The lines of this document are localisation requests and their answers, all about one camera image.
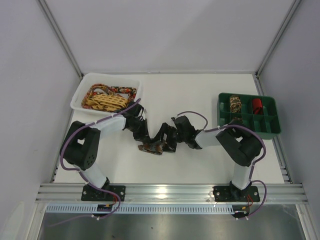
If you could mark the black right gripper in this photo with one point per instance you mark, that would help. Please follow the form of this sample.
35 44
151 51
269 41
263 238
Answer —
170 135

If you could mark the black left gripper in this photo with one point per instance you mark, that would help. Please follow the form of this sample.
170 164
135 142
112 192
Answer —
144 136

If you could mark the orange grey floral tie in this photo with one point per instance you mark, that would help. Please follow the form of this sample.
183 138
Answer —
152 147

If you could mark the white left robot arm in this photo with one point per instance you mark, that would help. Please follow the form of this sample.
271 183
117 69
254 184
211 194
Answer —
79 150

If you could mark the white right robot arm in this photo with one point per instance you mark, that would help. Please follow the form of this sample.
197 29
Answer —
242 144

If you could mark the gold patterned tie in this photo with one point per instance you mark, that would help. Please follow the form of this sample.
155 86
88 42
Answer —
104 102

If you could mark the white perforated plastic basket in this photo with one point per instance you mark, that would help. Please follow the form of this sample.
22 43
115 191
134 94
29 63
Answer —
107 79

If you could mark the rolled brown floral tie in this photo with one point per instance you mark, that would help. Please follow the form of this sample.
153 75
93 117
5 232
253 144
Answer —
236 119

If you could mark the rolled leopard pattern tie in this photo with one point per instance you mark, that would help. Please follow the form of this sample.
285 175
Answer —
235 104

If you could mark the rolled red tie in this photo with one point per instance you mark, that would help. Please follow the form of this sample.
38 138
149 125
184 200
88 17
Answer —
257 106

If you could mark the green compartment organizer tray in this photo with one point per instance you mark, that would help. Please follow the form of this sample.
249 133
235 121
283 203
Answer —
266 125

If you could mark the white slotted cable duct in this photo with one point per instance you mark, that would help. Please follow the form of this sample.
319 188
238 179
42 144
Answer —
206 209

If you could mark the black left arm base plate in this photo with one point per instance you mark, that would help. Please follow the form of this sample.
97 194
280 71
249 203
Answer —
90 194

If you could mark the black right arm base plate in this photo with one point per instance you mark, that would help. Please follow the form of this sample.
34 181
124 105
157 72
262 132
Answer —
228 193

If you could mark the aluminium front rail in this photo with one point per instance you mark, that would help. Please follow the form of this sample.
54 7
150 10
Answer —
169 193

